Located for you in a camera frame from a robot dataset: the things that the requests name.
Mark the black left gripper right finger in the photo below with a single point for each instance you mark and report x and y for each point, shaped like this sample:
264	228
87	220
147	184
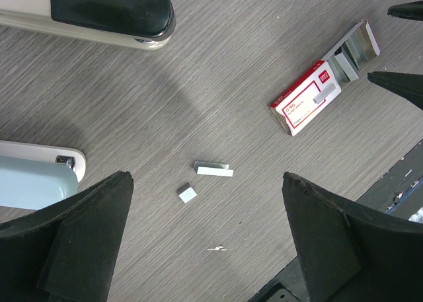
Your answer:
350	252

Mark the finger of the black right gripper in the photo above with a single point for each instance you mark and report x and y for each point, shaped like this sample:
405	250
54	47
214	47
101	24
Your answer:
408	11
406	85

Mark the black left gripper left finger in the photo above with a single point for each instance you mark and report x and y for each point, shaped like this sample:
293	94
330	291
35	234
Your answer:
67	251

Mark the red white staple box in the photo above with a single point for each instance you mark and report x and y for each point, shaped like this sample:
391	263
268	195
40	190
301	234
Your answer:
318	86

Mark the beige and black stapler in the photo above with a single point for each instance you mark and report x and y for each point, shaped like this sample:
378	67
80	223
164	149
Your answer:
140	24

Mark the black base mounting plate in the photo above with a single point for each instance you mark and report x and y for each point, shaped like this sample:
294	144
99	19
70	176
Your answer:
289	283

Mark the small grey staple strip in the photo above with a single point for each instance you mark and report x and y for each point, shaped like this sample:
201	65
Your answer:
186	193

